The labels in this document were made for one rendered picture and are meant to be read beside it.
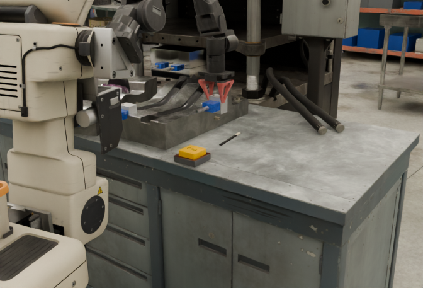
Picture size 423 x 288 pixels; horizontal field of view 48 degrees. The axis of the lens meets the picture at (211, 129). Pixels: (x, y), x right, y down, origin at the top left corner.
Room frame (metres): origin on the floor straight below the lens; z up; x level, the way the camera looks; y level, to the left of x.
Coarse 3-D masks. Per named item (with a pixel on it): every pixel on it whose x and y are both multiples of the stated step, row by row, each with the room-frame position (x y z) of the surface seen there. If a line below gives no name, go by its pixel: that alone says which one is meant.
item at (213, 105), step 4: (212, 96) 1.47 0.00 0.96; (216, 96) 1.47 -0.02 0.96; (208, 100) 1.47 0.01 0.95; (212, 100) 1.47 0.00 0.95; (216, 100) 1.46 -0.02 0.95; (220, 100) 1.45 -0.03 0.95; (204, 104) 1.44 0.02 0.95; (208, 104) 1.43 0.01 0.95; (212, 104) 1.43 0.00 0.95; (216, 104) 1.44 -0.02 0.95; (220, 104) 1.45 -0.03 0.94; (224, 104) 1.47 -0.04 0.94; (200, 108) 1.40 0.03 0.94; (204, 108) 1.41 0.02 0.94; (208, 108) 1.43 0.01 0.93; (212, 108) 1.42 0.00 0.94; (216, 108) 1.44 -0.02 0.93; (220, 108) 1.45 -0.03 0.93; (224, 108) 1.47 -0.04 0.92; (196, 112) 1.39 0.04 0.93; (212, 112) 1.42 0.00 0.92; (216, 112) 1.46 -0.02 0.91; (220, 112) 1.45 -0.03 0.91; (224, 112) 1.47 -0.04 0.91
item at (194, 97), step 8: (184, 80) 1.82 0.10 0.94; (192, 80) 1.80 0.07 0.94; (176, 88) 1.77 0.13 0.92; (200, 88) 1.73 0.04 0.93; (168, 96) 1.74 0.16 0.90; (192, 96) 1.69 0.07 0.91; (152, 104) 1.67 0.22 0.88; (160, 104) 1.69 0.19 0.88; (184, 104) 1.65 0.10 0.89; (192, 104) 1.64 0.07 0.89; (160, 112) 1.55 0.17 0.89; (168, 112) 1.57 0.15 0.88
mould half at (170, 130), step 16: (176, 80) 1.85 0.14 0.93; (160, 96) 1.74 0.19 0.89; (176, 96) 1.71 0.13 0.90; (144, 112) 1.55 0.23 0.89; (176, 112) 1.56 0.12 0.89; (192, 112) 1.56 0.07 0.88; (208, 112) 1.61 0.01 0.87; (240, 112) 1.78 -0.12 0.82; (128, 128) 1.52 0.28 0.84; (144, 128) 1.47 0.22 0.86; (160, 128) 1.43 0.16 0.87; (176, 128) 1.46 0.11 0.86; (192, 128) 1.53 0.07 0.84; (208, 128) 1.61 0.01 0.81; (160, 144) 1.43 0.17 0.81; (176, 144) 1.46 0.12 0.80
